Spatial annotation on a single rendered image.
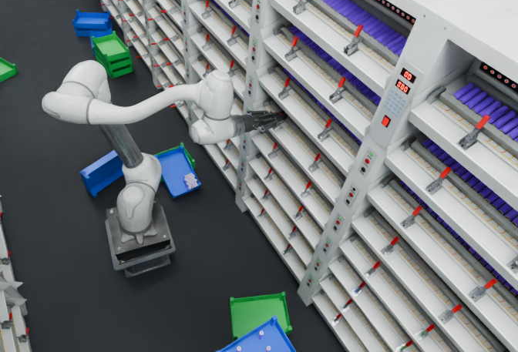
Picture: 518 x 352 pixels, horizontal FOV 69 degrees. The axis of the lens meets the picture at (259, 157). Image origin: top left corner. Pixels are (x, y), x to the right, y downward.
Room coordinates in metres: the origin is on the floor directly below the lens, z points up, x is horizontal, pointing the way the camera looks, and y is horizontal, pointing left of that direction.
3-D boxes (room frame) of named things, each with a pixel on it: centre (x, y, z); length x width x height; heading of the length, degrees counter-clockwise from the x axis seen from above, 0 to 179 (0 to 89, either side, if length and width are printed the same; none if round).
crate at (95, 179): (1.45, 0.96, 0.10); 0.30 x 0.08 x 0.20; 148
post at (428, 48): (0.91, -0.43, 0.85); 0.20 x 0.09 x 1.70; 129
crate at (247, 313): (0.71, -0.13, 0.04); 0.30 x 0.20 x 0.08; 105
